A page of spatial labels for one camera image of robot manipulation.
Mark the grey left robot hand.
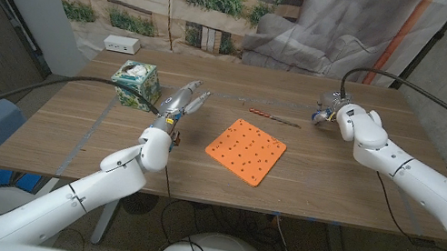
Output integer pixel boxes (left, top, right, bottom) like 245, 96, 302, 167
151, 72, 214, 141

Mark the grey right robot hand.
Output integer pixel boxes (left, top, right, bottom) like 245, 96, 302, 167
310, 85, 354, 133

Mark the orange square pegboard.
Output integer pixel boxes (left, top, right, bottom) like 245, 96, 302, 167
200, 113, 292, 193

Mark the green floral tissue box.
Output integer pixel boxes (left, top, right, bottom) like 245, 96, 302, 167
105, 56, 166, 114

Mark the white power strip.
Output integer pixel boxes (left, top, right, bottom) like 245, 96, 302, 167
101, 33, 143, 57

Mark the black round disc under table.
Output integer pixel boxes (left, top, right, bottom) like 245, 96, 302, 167
119, 189, 159, 218

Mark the printed fabric backdrop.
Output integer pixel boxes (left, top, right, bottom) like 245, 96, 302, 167
18, 0, 447, 122

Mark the white table leg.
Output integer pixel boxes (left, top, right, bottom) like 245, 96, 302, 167
89, 193, 124, 248

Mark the thin black left wrist cable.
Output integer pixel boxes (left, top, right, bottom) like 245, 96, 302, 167
158, 164, 177, 199

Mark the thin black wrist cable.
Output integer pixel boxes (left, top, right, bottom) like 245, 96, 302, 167
158, 164, 177, 199
362, 169, 447, 251

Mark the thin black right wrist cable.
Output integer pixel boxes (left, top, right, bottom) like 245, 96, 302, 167
362, 169, 447, 251

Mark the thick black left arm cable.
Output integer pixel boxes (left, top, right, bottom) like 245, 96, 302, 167
0, 59, 166, 172

